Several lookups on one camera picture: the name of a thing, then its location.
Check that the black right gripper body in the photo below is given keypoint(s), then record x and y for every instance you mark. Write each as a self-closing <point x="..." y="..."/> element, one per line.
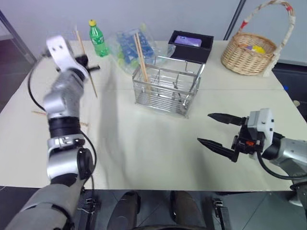
<point x="244" y="141"/>

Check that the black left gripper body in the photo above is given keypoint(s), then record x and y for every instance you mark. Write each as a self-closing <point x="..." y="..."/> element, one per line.
<point x="81" y="60"/>

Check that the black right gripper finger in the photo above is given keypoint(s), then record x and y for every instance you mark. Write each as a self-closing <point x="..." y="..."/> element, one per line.
<point x="217" y="146"/>
<point x="224" y="118"/>

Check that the wooden chopstick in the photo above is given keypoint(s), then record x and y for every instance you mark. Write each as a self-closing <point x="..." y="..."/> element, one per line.
<point x="93" y="84"/>
<point x="144" y="60"/>
<point x="141" y="60"/>
<point x="38" y="112"/>

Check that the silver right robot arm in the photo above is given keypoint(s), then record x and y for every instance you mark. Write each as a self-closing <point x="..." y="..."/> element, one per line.
<point x="290" y="151"/>

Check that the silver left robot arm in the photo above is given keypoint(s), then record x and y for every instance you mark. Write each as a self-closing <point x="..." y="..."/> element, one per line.
<point x="62" y="100"/>

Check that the green soda bottle yellow cap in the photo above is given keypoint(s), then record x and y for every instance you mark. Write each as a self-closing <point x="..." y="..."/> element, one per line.
<point x="98" y="39"/>

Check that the clear plastic bag blue packets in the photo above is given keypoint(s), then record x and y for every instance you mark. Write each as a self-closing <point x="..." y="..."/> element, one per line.
<point x="130" y="48"/>

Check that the white table cloth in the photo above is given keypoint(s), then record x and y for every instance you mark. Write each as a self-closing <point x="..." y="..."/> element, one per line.
<point x="153" y="148"/>

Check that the black open box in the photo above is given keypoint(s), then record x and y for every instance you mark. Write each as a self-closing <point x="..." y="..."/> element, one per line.
<point x="194" y="52"/>

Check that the yellow item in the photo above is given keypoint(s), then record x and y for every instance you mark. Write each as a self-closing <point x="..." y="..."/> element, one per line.
<point x="259" y="49"/>

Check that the purple packet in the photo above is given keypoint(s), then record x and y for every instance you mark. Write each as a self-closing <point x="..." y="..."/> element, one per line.
<point x="188" y="41"/>

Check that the dark rounded shape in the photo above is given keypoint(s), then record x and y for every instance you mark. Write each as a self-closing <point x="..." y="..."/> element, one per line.
<point x="128" y="208"/>

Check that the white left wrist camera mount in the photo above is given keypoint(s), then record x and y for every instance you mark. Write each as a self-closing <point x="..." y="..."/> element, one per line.
<point x="58" y="51"/>

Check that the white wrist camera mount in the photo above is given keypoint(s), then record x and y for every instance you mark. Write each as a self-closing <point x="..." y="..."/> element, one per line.
<point x="58" y="51"/>
<point x="263" y="124"/>

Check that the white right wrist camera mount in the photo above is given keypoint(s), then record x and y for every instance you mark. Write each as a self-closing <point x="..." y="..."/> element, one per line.
<point x="263" y="124"/>

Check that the grey metal frame post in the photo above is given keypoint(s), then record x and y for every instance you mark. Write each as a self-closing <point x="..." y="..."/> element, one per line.
<point x="16" y="36"/>

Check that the grey wall post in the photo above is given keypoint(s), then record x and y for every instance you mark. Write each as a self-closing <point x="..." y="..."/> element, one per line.
<point x="236" y="19"/>

